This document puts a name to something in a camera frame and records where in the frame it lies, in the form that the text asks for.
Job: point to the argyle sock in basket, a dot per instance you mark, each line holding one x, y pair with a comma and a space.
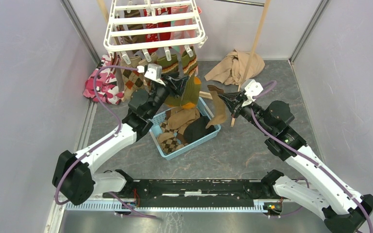
170, 140

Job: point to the brown striped sock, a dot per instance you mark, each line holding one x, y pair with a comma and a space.
132, 39

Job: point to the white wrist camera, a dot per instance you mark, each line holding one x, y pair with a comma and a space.
251, 88
152, 72

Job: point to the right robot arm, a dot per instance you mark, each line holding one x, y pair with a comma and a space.
338, 205

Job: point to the blue plastic basket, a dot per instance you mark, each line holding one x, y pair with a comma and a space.
159, 118

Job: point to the red snowflake sock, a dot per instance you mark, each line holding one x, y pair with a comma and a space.
153, 37

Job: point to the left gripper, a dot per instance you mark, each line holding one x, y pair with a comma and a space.
178, 85

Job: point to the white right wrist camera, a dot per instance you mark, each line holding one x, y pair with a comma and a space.
251, 88

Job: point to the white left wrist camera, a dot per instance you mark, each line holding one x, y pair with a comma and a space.
152, 72

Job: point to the white plastic clip hanger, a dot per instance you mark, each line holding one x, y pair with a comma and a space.
144, 25

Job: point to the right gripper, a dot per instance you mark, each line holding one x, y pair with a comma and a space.
231, 98

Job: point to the green striped sock right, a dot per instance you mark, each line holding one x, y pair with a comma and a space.
191, 93

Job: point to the black sock in basket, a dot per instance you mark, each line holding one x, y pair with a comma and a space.
196, 130

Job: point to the tan brown sock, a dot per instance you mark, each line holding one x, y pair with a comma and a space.
220, 108

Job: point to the pink sock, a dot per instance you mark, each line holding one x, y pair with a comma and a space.
181, 34

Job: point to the green striped sock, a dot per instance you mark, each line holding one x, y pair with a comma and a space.
172, 68
191, 93

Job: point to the tan sock in basket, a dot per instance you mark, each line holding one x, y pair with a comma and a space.
178, 118

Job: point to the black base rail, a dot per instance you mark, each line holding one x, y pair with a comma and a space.
197, 193

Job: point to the pink camouflage cloth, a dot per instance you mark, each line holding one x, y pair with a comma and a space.
106, 83

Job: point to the green striped sock left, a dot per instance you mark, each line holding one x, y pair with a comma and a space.
172, 68

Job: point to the argyle sock left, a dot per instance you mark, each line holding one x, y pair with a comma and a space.
132, 79

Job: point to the beige cloth pile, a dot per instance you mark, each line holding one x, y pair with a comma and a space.
231, 69

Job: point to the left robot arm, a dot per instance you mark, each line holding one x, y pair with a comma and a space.
75, 174

